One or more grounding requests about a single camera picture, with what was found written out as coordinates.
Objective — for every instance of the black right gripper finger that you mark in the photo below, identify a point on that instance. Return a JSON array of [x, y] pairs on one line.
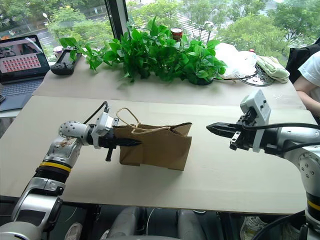
[[222, 132], [221, 125]]

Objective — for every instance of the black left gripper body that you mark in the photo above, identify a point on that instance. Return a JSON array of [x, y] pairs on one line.
[[110, 142]]

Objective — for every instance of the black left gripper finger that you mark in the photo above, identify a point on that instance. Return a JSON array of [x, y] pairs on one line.
[[128, 141], [127, 145]]

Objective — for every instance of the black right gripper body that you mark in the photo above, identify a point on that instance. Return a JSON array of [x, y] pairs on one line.
[[246, 136]]

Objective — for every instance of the brown paper bag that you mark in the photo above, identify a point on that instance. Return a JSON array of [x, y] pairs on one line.
[[160, 147]]

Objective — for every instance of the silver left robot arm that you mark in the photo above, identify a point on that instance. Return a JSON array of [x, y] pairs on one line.
[[57, 150]]

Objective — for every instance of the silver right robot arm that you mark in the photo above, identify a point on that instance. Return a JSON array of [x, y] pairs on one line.
[[295, 136]]

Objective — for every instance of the white plastic bag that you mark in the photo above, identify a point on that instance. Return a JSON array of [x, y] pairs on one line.
[[232, 60]]

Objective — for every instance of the pale green cloth pouch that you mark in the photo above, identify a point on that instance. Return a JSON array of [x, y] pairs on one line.
[[273, 68]]

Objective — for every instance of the grey rounded shape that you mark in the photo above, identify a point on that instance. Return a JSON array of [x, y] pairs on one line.
[[191, 225], [130, 221]]

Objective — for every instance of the person in white shirt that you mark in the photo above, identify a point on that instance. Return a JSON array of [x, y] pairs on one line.
[[308, 80]]

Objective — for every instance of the green leafy plant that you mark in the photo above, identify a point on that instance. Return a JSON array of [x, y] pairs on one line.
[[155, 57]]

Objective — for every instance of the black handheld controller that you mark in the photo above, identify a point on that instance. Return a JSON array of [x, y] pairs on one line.
[[65, 63]]

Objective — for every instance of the red drink can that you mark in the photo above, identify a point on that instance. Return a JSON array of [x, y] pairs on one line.
[[176, 33]]

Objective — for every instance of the white purple cup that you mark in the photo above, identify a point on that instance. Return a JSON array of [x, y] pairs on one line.
[[58, 52]]

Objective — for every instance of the open laptop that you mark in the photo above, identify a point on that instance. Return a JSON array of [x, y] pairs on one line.
[[20, 65]]

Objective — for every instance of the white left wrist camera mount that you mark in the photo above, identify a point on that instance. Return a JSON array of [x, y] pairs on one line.
[[102, 127]]

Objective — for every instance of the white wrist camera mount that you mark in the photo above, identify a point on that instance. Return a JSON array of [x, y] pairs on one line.
[[102, 127], [262, 106]]

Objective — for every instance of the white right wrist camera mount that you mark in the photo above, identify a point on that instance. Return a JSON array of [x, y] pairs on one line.
[[262, 106]]

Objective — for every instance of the black window frame post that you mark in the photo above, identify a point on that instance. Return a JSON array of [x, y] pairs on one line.
[[116, 18]]

